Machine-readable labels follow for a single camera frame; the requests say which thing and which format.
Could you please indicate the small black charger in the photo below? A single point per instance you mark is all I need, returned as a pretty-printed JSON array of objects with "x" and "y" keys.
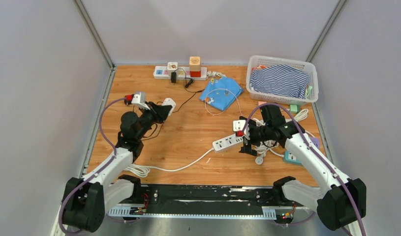
[{"x": 173, "y": 77}]

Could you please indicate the teal power strip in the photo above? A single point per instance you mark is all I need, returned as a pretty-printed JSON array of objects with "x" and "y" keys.
[{"x": 291, "y": 159}]

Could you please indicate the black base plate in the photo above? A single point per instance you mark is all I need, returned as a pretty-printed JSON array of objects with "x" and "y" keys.
[{"x": 206, "y": 202}]

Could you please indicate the white square plug adapter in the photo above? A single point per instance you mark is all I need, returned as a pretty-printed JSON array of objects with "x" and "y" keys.
[{"x": 170, "y": 104}]

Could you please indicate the blue striped cloth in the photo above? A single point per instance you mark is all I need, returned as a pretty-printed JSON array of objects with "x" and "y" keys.
[{"x": 281, "y": 80}]

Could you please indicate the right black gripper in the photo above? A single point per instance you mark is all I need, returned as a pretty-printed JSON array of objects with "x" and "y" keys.
[{"x": 247, "y": 147}]

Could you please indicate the green small charger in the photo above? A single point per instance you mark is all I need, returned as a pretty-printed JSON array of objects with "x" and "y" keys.
[{"x": 294, "y": 109}]

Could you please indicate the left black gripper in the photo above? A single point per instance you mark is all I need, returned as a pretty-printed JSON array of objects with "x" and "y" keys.
[{"x": 159, "y": 113}]

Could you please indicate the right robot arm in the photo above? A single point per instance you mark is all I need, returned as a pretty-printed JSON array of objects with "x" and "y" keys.
[{"x": 338, "y": 200}]

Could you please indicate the white power strip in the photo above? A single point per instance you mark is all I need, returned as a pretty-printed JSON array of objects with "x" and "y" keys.
[
  {"x": 162, "y": 73},
  {"x": 226, "y": 143}
]

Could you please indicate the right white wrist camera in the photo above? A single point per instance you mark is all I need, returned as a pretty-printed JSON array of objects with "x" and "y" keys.
[{"x": 240, "y": 129}]

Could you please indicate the wooden block on red block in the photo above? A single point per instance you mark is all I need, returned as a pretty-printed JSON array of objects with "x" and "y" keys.
[{"x": 195, "y": 66}]

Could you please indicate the white back power strip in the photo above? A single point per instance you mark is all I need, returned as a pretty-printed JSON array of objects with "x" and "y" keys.
[{"x": 162, "y": 73}]

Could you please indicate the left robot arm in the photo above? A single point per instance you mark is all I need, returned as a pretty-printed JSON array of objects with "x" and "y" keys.
[{"x": 86, "y": 200}]

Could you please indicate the purple power strip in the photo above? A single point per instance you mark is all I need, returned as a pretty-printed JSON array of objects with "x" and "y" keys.
[{"x": 315, "y": 141}]

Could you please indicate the white plastic basket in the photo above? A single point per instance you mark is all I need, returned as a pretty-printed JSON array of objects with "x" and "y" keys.
[{"x": 312, "y": 91}]

